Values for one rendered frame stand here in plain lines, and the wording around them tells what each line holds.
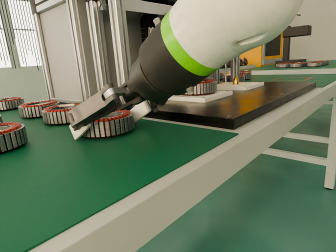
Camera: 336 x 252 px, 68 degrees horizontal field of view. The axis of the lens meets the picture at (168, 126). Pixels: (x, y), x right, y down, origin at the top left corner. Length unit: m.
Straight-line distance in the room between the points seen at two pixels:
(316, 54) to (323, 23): 0.58
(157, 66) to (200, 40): 0.07
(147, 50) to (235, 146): 0.20
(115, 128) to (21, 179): 0.18
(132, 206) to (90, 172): 0.10
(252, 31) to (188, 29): 0.06
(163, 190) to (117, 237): 0.07
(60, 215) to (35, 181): 0.10
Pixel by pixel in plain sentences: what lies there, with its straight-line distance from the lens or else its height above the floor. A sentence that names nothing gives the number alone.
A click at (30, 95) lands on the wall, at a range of 7.24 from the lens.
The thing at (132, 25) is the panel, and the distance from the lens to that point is 0.91.
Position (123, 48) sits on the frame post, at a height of 0.92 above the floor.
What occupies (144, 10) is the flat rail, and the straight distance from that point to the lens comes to 0.74.
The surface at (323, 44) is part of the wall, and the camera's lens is 6.04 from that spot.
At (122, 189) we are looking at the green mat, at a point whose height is 0.75.
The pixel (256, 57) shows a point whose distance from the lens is 4.42.
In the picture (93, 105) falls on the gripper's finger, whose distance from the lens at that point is 0.38.
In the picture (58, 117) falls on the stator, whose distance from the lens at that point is 0.64.
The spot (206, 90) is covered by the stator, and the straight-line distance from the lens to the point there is 0.71.
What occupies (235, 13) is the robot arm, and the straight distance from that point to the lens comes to 0.24.
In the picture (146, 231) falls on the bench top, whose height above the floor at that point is 0.71.
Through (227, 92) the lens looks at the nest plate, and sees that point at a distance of 0.75.
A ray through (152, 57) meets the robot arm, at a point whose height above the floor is 0.89.
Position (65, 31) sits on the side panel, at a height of 0.99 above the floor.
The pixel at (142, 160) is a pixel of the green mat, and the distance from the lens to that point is 0.35.
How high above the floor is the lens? 0.88
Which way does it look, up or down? 15 degrees down
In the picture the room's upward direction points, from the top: 4 degrees counter-clockwise
